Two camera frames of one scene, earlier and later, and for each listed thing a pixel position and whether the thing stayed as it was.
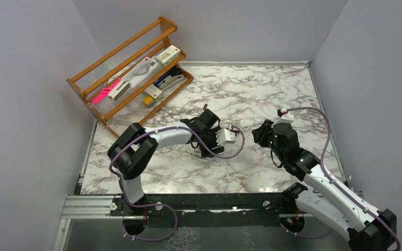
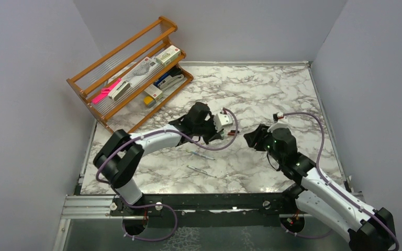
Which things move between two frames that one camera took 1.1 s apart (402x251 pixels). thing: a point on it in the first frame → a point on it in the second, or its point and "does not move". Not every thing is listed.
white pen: (205, 161) → (201, 171)
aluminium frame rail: (76, 206) does not move
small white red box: (153, 91) does not move
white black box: (120, 91) does not move
